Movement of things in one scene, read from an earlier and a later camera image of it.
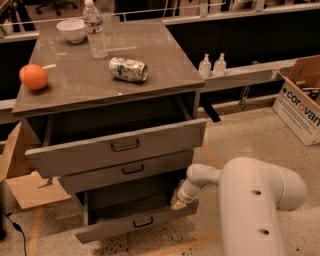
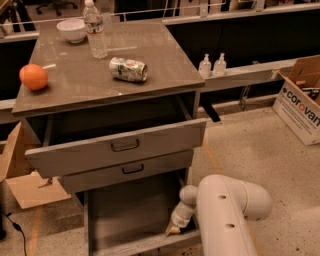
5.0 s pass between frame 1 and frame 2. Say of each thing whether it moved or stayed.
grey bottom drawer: moved
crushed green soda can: stayed
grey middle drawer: stayed
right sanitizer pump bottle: stayed
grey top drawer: stayed
